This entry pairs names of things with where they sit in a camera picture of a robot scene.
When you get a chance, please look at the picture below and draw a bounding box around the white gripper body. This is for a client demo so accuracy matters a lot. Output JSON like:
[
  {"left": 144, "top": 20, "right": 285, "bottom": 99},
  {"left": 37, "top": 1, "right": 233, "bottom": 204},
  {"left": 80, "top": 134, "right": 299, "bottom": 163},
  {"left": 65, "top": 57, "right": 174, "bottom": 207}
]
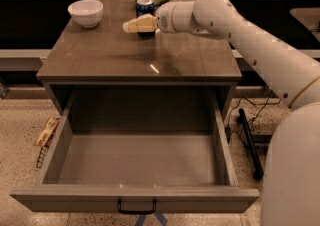
[{"left": 156, "top": 2, "right": 181, "bottom": 33}]

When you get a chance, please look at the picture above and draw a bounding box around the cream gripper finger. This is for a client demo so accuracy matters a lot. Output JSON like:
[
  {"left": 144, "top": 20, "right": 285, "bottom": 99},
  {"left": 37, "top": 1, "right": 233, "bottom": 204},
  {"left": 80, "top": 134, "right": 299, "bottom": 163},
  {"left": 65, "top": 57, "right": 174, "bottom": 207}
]
[{"left": 123, "top": 14, "right": 157, "bottom": 33}]

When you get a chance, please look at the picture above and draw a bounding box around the blue pepsi can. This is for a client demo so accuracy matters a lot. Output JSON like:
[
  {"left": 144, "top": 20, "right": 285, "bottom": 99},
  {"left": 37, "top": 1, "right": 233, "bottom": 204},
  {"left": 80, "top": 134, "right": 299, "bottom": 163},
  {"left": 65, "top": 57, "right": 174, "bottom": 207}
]
[{"left": 136, "top": 0, "right": 155, "bottom": 38}]

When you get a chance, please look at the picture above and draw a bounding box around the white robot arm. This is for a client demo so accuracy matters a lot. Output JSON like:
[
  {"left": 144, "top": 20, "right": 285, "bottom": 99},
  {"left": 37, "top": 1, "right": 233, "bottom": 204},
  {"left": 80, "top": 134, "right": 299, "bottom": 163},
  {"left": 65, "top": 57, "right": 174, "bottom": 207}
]
[{"left": 123, "top": 0, "right": 320, "bottom": 226}]

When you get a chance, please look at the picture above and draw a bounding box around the open grey top drawer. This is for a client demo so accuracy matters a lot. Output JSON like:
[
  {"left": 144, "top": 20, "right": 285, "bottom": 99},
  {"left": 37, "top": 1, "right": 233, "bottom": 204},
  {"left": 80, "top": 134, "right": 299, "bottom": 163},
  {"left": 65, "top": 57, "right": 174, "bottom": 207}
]
[{"left": 11, "top": 89, "right": 259, "bottom": 213}]

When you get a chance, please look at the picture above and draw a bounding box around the grey cabinet with countertop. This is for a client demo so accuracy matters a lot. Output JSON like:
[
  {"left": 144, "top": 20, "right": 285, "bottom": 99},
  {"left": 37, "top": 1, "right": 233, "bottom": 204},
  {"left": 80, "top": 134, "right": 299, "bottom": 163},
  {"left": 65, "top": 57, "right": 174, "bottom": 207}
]
[{"left": 37, "top": 0, "right": 241, "bottom": 111}]

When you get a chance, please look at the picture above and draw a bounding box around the white ceramic bowl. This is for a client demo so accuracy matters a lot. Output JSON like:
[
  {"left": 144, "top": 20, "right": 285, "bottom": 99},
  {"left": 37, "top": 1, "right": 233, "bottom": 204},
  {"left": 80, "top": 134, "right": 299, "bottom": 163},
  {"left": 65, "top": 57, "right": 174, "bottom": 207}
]
[{"left": 68, "top": 0, "right": 104, "bottom": 28}]

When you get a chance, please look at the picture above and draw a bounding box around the black cylindrical bar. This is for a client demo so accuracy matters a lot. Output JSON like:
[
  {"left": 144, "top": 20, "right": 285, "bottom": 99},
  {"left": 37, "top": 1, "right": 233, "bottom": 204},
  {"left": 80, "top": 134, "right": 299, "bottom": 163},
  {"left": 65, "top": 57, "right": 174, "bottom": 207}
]
[{"left": 238, "top": 108, "right": 264, "bottom": 180}]

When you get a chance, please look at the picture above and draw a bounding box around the blue tape cross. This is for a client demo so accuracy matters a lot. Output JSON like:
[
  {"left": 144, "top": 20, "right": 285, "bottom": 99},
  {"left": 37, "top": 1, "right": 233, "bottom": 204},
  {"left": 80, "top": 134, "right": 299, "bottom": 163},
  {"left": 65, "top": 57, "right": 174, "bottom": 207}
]
[{"left": 135, "top": 213, "right": 168, "bottom": 226}]

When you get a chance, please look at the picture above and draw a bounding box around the black wire basket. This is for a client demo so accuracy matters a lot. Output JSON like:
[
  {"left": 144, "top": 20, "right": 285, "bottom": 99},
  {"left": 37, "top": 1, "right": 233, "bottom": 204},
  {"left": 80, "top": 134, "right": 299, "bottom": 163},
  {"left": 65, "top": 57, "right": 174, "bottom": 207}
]
[{"left": 36, "top": 146, "right": 49, "bottom": 169}]

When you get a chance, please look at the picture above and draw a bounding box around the black drawer handle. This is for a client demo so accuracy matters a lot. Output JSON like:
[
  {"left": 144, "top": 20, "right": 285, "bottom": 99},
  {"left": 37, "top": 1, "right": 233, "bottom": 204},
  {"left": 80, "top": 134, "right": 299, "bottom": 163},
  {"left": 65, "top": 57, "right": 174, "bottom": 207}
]
[{"left": 117, "top": 199, "right": 157, "bottom": 215}]

